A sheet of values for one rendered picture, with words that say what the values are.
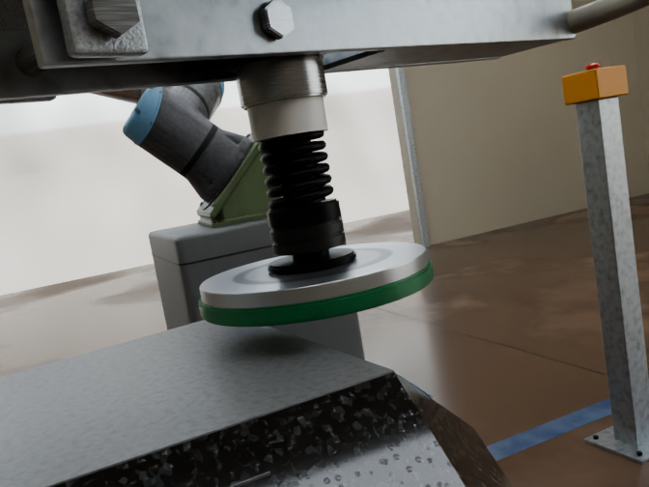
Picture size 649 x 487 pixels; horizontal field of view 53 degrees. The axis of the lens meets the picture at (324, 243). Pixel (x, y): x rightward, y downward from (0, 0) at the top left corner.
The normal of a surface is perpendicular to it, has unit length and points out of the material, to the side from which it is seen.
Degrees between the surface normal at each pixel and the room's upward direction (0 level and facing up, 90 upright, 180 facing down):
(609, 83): 90
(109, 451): 0
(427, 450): 45
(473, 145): 90
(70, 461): 0
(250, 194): 90
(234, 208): 90
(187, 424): 0
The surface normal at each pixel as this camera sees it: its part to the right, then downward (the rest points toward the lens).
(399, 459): 0.19, -0.67
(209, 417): -0.16, -0.98
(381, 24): 0.67, -0.02
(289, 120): 0.07, 0.11
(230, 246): 0.40, 0.04
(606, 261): -0.88, 0.20
